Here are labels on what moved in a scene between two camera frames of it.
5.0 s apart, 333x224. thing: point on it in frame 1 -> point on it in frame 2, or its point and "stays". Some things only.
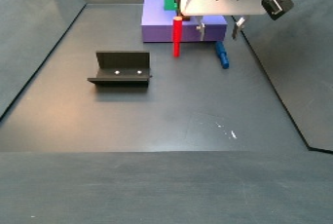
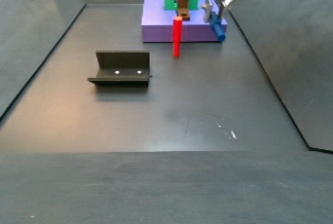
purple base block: x=158 y=22 stays
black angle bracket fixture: x=122 y=68 stays
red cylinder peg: x=177 y=34 stays
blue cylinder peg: x=222 y=55 -> x=216 y=24
